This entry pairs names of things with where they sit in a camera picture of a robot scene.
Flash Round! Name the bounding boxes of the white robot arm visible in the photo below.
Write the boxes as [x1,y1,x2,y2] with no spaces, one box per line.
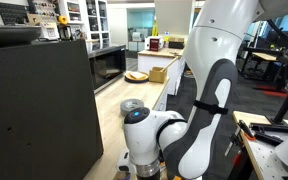
[116,0,288,180]

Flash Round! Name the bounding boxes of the robot base table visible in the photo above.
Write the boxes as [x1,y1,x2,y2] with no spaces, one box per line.
[233,111,288,180]

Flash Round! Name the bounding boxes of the plate with toast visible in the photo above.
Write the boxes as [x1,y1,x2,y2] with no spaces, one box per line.
[124,72,149,83]

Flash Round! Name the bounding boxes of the white cabinet drawers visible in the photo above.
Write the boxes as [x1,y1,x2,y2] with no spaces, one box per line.
[154,92,167,111]

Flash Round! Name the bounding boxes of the wooden spoon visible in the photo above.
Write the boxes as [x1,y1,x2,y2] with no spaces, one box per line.
[160,57,179,72]

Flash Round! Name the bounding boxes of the white kitchen island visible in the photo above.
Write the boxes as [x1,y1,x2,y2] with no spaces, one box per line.
[138,48,185,95]

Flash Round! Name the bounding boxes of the black microwave oven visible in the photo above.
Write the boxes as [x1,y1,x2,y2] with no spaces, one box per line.
[88,45,126,93]

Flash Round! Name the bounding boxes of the red white box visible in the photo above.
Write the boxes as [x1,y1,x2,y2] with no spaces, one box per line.
[145,36,164,52]

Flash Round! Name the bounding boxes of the white shelving unit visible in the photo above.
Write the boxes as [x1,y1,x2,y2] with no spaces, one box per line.
[59,0,110,50]

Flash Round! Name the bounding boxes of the black tool chest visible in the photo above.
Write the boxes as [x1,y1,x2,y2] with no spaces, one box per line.
[0,41,103,180]

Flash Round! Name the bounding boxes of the black clamp tool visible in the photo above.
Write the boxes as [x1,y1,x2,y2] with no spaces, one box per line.
[238,120,282,146]

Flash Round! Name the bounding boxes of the grey duct tape roll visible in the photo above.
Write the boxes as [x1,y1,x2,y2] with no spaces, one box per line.
[120,99,144,116]

